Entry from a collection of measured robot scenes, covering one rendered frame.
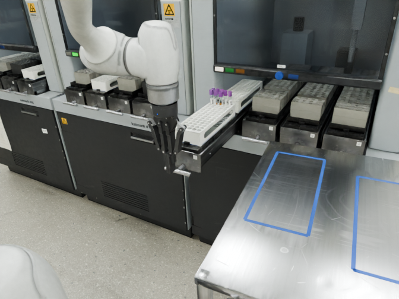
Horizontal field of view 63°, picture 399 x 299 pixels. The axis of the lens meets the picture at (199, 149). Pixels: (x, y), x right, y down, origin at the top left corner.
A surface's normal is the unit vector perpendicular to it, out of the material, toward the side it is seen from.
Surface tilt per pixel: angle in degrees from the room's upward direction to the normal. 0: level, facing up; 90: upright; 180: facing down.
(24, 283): 60
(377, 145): 90
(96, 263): 0
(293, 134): 90
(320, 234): 0
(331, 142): 90
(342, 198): 0
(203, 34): 90
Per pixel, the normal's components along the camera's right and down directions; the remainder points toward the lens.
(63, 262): -0.04, -0.88
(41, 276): 0.89, -0.44
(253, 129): -0.48, 0.44
